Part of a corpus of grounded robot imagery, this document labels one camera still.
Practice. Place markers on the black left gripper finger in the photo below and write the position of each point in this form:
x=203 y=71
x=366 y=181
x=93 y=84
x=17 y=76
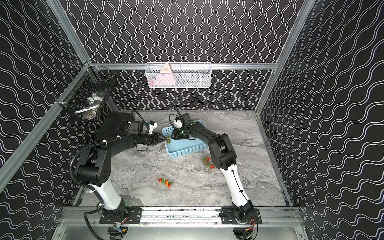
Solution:
x=159 y=136
x=159 y=140

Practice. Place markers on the black wire corner basket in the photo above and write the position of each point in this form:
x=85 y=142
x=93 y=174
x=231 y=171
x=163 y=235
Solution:
x=99 y=80

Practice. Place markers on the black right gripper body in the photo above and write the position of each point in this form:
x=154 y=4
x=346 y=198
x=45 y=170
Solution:
x=179 y=134

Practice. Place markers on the white wire wall basket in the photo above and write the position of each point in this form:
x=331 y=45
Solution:
x=188 y=75

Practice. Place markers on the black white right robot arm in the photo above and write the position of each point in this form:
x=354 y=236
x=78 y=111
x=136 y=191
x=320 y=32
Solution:
x=223 y=156

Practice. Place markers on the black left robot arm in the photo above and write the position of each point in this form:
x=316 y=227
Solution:
x=91 y=167

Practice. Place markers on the white items in corner basket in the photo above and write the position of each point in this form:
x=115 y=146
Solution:
x=89 y=110

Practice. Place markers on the pink triangular object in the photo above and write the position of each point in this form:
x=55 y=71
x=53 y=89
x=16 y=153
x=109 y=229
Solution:
x=166 y=77

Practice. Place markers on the light blue perforated plastic basket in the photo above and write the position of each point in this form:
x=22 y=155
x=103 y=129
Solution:
x=179 y=148

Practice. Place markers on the black plastic case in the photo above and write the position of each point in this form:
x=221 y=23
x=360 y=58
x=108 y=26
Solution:
x=115 y=125

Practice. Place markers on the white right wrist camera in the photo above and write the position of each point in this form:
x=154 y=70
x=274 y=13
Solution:
x=178 y=123

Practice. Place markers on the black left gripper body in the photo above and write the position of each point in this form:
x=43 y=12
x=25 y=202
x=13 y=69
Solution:
x=150 y=139

